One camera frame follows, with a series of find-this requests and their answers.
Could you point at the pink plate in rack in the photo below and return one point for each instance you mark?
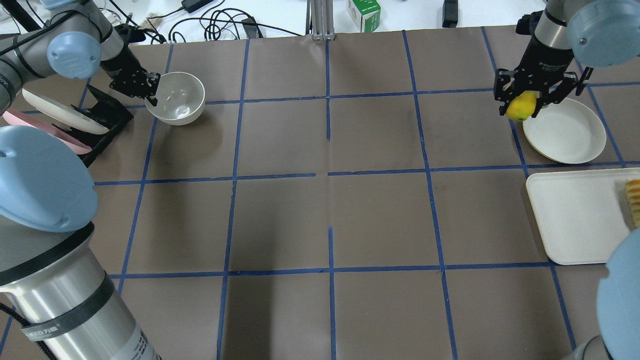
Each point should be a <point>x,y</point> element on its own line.
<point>19,118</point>

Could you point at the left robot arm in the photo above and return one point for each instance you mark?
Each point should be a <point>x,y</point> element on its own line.
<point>63,299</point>

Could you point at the cream white bowl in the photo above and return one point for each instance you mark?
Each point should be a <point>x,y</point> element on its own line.
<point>180,99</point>

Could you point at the cream rectangular tray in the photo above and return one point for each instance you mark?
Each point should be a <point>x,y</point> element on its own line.
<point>583,215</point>

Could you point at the black dish rack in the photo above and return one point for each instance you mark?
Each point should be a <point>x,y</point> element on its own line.
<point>108,112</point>

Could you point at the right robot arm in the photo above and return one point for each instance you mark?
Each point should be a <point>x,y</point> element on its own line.
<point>568,40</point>

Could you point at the aluminium frame post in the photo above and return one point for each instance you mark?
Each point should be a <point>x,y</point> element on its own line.
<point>320,20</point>

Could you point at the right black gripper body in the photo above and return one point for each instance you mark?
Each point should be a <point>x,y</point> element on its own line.
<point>544,62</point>

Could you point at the cream plate in rack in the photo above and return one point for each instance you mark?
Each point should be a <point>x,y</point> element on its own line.
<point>63,113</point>

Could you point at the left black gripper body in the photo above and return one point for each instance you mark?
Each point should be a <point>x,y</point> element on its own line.
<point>121,63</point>

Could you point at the yellow lemon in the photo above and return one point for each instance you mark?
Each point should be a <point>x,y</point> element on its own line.
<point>522,107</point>

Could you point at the black power adapter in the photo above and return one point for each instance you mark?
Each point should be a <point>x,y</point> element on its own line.
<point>191,6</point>

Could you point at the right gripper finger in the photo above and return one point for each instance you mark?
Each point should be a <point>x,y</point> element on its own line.
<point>508,85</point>
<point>570,82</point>

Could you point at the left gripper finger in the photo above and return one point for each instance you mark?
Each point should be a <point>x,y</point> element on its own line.
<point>148,86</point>

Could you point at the cream round plate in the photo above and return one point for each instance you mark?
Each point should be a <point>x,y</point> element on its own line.
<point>568,133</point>

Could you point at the black device on desk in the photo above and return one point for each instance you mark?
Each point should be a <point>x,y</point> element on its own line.
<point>450,13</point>

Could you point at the green white carton box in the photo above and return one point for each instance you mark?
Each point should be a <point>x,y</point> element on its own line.
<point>366,14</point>

